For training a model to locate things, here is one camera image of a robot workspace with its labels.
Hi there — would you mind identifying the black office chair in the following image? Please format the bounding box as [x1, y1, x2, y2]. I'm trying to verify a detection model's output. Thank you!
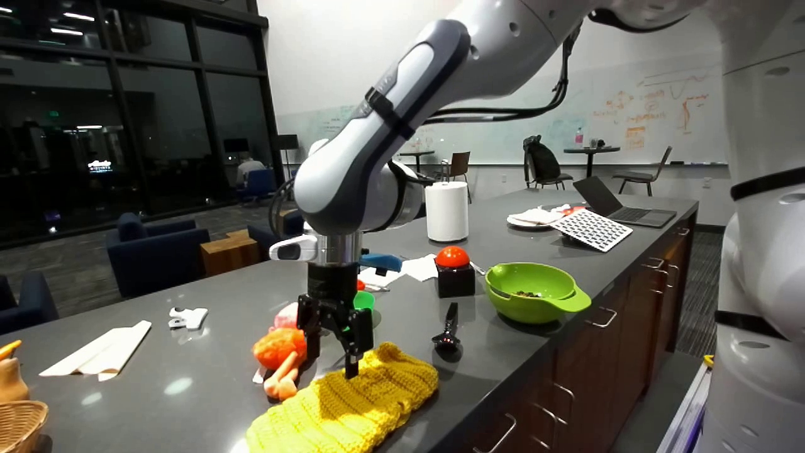
[522, 135, 574, 191]

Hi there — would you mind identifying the white plate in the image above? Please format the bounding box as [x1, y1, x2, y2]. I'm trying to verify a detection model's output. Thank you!
[506, 205, 574, 233]

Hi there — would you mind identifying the white paper towel roll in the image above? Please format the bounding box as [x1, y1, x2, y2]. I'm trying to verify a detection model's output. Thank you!
[423, 180, 472, 248]

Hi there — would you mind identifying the white paper sheet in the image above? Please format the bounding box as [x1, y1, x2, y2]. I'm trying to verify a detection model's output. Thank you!
[356, 252, 441, 296]

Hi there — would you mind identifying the yellow crochet cloth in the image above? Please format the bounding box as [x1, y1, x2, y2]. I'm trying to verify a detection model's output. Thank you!
[244, 341, 443, 453]

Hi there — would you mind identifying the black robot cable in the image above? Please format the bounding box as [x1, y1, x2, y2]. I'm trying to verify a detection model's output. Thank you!
[423, 21, 587, 126]

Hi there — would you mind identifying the grey chair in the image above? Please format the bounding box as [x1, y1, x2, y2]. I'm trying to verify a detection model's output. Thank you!
[611, 146, 675, 199]

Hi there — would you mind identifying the black square block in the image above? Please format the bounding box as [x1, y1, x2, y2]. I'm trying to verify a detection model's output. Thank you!
[435, 263, 479, 299]

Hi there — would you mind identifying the white folded cloth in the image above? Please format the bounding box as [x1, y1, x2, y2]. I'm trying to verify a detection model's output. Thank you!
[35, 319, 156, 385]

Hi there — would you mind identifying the green bowl with handle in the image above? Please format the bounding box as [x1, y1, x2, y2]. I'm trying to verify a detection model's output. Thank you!
[484, 259, 594, 328]

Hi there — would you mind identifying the red tomato ball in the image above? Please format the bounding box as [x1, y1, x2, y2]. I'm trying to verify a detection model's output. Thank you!
[433, 245, 473, 273]

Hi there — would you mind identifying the black scoop spoon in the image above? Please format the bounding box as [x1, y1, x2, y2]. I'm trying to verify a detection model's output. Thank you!
[431, 299, 463, 362]

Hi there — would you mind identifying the dark open laptop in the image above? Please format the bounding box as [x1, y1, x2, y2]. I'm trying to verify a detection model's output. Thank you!
[572, 175, 679, 233]

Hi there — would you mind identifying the round dark table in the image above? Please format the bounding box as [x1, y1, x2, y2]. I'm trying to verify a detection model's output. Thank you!
[561, 143, 625, 181]

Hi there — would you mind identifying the wall whiteboard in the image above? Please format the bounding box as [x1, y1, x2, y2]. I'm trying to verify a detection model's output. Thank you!
[274, 41, 732, 167]

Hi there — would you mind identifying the pink orange doll toy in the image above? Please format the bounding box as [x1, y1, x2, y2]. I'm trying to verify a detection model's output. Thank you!
[250, 299, 313, 403]

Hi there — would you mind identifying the wooden cube side table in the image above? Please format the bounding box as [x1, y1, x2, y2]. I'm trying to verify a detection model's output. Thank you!
[199, 226, 263, 280]

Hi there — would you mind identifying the wooden bowl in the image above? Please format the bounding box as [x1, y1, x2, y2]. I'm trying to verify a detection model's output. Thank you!
[0, 401, 52, 453]

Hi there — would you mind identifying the small wooden figure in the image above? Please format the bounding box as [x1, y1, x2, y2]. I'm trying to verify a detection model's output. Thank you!
[0, 337, 34, 405]

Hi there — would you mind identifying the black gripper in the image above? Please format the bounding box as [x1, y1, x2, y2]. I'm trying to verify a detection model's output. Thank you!
[294, 263, 379, 384]

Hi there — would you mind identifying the dark wood cabinet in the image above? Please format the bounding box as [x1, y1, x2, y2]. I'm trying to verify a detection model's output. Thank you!
[435, 199, 701, 453]

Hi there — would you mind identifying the small white crumpled paper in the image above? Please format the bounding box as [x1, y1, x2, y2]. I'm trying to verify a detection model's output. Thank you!
[166, 307, 211, 333]

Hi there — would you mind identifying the dark blue armchair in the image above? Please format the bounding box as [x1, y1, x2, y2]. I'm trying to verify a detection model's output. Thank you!
[107, 213, 211, 299]

